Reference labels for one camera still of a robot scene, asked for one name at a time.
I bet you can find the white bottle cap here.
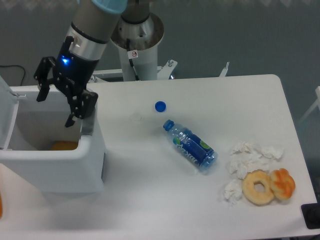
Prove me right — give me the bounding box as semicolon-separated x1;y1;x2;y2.
130;112;142;122

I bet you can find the large crumpled white tissue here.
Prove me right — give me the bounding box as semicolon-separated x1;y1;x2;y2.
227;141;285;180

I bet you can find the plain ring donut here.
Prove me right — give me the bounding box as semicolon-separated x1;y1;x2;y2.
241;170;275;206

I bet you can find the orange object left edge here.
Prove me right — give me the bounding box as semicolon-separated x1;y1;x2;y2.
0;193;3;219

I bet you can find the black device at edge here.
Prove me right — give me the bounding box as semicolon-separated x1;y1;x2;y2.
301;203;320;230

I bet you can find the small crumpled white tissue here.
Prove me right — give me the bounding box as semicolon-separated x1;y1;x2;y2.
222;179;243;207

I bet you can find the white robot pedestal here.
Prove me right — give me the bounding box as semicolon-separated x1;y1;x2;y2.
111;12;164;82

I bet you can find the white trash can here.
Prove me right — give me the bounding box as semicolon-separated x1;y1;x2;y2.
0;80;106;193

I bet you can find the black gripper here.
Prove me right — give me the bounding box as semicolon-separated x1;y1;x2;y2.
33;36;98;128

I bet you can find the blue bottle cap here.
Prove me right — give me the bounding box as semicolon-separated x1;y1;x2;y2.
154;101;167;113

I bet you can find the black floor cable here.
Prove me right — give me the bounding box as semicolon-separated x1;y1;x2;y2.
0;64;27;86

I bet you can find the white frame right edge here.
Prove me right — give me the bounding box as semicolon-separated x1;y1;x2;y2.
297;86;320;132

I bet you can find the blue label plastic bottle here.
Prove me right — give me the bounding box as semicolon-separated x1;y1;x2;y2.
163;119;218;172

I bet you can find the orange object in bin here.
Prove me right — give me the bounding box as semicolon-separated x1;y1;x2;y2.
49;141;78;151

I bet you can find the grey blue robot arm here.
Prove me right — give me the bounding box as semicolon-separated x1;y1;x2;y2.
33;0;150;128

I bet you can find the orange glazed pastry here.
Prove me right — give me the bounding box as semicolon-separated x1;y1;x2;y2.
269;168;296;201

